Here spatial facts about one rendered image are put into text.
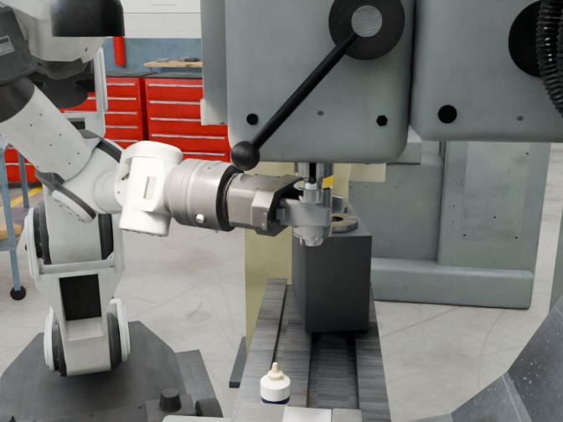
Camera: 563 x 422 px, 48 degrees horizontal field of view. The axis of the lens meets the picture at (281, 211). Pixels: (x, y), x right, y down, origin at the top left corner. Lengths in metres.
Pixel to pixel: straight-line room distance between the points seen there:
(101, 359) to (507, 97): 1.23
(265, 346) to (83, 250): 0.48
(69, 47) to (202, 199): 0.40
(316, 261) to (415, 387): 1.71
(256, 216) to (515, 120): 0.30
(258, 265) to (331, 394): 1.68
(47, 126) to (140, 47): 9.14
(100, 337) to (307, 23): 1.10
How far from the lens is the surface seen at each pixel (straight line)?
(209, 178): 0.79
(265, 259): 2.65
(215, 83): 0.74
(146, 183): 0.84
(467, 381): 2.89
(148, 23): 10.13
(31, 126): 1.03
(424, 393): 2.77
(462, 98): 0.64
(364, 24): 0.61
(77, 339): 1.59
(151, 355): 1.84
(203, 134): 5.41
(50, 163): 1.07
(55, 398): 1.72
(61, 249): 1.42
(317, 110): 0.65
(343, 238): 1.13
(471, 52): 0.64
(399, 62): 0.65
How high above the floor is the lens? 1.46
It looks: 17 degrees down
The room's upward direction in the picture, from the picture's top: straight up
